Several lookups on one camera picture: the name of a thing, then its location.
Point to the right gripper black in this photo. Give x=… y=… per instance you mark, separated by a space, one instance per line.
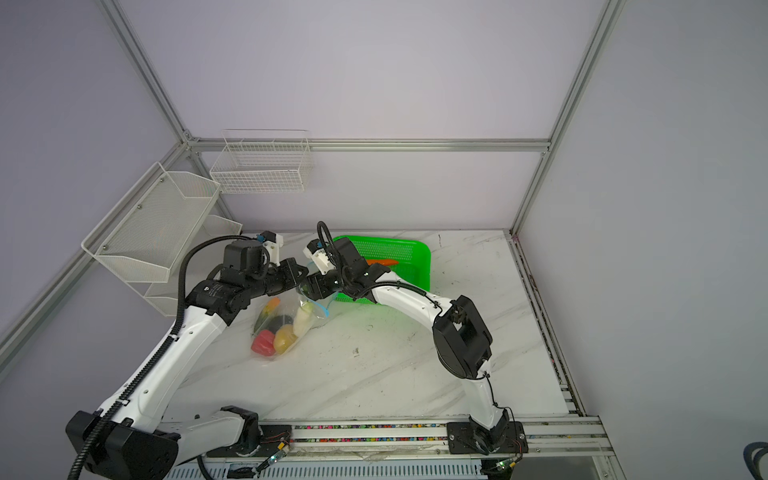
x=315 y=285

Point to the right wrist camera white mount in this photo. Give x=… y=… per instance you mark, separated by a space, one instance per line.
x=318 y=255

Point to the black toy avocado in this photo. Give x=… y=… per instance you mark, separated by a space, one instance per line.
x=277 y=322

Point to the yellow toy potato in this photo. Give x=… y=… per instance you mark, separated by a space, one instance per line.
x=284 y=339

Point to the white toy radish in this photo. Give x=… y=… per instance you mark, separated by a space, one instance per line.
x=304 y=319

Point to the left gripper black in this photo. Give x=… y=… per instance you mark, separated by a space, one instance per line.
x=288 y=266

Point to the orange toy carrot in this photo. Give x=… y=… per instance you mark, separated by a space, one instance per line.
x=383 y=262

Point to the white wire wall basket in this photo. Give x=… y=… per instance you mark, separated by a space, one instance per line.
x=261 y=161

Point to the white mesh two-tier shelf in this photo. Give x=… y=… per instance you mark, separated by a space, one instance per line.
x=143 y=240

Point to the red toy pepper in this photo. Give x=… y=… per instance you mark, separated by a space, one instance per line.
x=263 y=344

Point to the orange yellow toy corn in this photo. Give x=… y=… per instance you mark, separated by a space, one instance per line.
x=267 y=312

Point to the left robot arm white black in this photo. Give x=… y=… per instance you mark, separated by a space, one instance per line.
x=127 y=437

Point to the clear zip top bag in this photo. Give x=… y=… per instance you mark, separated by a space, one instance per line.
x=290 y=301

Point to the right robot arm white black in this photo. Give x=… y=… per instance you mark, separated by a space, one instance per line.
x=461 y=339

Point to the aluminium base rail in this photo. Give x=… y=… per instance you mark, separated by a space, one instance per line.
x=427 y=439

